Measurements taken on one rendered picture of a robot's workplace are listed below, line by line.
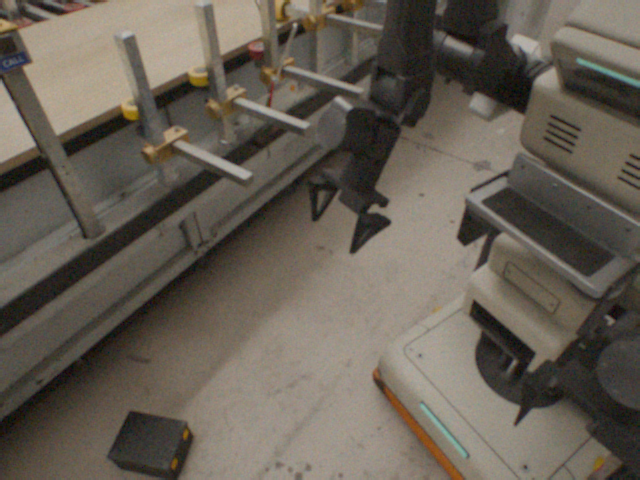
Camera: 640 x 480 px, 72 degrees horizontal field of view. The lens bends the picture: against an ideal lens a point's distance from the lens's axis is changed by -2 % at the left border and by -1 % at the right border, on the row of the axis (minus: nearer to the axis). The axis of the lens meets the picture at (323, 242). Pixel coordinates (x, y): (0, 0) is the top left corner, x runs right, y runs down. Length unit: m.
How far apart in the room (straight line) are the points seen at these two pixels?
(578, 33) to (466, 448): 1.06
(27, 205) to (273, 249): 1.07
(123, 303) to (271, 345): 0.58
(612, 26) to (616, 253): 0.32
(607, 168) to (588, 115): 0.08
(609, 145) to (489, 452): 0.90
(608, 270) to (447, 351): 0.82
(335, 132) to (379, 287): 1.40
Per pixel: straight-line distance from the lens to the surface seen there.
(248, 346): 1.79
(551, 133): 0.79
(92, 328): 1.82
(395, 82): 0.64
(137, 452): 1.58
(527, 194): 0.82
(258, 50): 1.63
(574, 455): 1.46
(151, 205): 1.34
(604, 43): 0.65
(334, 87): 1.50
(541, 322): 0.96
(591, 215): 0.77
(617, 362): 0.45
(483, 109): 0.86
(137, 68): 1.22
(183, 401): 1.74
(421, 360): 1.45
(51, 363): 1.80
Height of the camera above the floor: 1.52
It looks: 46 degrees down
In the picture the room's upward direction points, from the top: straight up
